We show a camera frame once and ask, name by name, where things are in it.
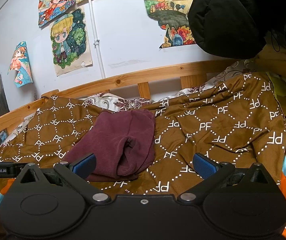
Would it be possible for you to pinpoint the blond cartoon character wall poster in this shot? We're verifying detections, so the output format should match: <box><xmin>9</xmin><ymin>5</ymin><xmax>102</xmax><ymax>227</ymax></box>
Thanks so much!
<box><xmin>50</xmin><ymin>6</ymin><xmax>94</xmax><ymax>77</ymax></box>

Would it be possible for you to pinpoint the small curled cartoon wall poster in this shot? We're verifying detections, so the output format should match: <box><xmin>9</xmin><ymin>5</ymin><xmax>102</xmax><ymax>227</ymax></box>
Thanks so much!
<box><xmin>7</xmin><ymin>41</ymin><xmax>33</xmax><ymax>88</ymax></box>

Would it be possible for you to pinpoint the black puffer jacket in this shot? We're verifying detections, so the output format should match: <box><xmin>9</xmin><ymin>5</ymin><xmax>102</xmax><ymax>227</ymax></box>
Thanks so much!
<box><xmin>188</xmin><ymin>0</ymin><xmax>286</xmax><ymax>59</ymax></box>

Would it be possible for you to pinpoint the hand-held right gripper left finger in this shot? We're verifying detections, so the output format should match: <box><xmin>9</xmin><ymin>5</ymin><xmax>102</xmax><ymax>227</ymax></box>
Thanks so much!
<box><xmin>14</xmin><ymin>153</ymin><xmax>111</xmax><ymax>203</ymax></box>

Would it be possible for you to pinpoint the yellow-green cloth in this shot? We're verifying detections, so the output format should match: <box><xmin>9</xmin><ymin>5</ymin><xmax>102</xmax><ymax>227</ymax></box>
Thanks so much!
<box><xmin>267</xmin><ymin>72</ymin><xmax>286</xmax><ymax>98</ymax></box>

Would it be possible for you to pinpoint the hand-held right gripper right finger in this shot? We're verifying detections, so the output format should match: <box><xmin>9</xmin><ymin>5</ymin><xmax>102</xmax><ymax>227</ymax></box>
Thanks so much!
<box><xmin>178</xmin><ymin>152</ymin><xmax>276</xmax><ymax>203</ymax></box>

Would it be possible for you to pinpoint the black cable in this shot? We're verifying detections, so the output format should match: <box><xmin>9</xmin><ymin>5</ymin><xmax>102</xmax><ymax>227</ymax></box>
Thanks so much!
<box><xmin>40</xmin><ymin>89</ymin><xmax>59</xmax><ymax>98</ymax></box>

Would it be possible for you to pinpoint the colourful landscape wall poster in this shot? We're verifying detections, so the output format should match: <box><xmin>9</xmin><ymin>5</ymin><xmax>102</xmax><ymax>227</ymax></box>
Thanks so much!
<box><xmin>140</xmin><ymin>0</ymin><xmax>199</xmax><ymax>50</ymax></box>

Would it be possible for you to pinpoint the red-haired cartoon wall poster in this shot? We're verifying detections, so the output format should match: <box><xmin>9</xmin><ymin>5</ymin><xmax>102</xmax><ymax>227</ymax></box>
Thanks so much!
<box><xmin>38</xmin><ymin>0</ymin><xmax>76</xmax><ymax>28</ymax></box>

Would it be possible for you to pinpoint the white wall pipe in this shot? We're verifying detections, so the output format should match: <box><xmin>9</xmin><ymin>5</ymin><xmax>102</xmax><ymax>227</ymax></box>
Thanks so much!
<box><xmin>87</xmin><ymin>0</ymin><xmax>106</xmax><ymax>79</ymax></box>

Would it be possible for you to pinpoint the brown printed blanket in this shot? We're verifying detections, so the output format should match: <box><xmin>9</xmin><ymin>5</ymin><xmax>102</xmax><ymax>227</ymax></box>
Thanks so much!
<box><xmin>0</xmin><ymin>71</ymin><xmax>286</xmax><ymax>196</ymax></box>

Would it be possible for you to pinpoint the maroon long-sleeve sweater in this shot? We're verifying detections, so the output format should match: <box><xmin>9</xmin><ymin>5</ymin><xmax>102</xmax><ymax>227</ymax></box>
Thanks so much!
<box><xmin>63</xmin><ymin>109</ymin><xmax>156</xmax><ymax>182</ymax></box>

